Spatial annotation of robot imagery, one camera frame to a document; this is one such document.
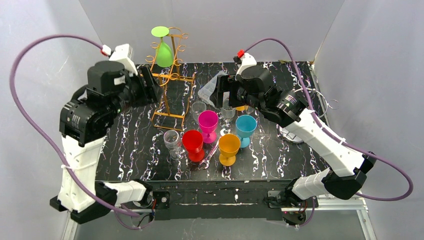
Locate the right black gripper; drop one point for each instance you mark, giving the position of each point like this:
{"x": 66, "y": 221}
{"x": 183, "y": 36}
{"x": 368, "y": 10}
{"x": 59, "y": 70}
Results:
{"x": 224, "y": 90}

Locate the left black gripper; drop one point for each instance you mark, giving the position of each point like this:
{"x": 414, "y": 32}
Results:
{"x": 146, "y": 84}

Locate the orange glass yellow base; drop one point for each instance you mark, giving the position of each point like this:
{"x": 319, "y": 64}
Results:
{"x": 242, "y": 108}

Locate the clear stemless glass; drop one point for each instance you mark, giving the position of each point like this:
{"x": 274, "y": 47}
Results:
{"x": 227, "y": 113}

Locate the green wine glass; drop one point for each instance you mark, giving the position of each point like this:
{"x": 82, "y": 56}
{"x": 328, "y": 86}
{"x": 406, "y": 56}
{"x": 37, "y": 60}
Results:
{"x": 164, "y": 55}

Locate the pink wine glass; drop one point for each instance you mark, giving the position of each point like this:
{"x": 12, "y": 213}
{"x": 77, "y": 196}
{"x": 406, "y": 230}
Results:
{"x": 208, "y": 121}

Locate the blue wine glass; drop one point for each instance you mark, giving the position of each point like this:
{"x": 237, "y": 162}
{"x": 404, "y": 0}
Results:
{"x": 245, "y": 127}

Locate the clear wine glass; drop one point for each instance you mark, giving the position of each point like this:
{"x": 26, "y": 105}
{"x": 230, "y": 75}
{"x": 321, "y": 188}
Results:
{"x": 173, "y": 143}

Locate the orange glass yellow foot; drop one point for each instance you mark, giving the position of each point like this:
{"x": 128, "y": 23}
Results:
{"x": 228, "y": 145}

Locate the red wine glass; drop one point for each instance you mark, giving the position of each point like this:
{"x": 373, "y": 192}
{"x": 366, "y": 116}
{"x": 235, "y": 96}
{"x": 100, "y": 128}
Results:
{"x": 192, "y": 140}

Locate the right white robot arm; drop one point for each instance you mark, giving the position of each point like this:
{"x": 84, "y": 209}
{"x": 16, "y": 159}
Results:
{"x": 253, "y": 86}

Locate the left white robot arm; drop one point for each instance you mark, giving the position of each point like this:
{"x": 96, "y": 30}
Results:
{"x": 113, "y": 86}

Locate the clear tumbler glass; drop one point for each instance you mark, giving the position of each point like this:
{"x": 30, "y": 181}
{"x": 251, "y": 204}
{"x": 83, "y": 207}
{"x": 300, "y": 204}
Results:
{"x": 197, "y": 108}

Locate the clear plastic screw box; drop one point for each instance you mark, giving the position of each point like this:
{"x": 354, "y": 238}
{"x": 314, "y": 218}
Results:
{"x": 206, "y": 91}

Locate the silver combination wrench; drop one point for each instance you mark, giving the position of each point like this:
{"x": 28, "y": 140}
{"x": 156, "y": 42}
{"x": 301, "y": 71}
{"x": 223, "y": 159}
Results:
{"x": 205, "y": 163}

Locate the gold wire glass rack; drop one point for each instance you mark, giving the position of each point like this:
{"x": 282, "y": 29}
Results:
{"x": 174, "y": 105}

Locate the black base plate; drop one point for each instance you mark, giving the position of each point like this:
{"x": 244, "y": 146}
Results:
{"x": 262, "y": 199}

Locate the aluminium frame rail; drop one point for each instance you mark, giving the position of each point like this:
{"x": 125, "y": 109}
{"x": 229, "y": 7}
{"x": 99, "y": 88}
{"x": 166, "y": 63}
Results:
{"x": 326, "y": 202}

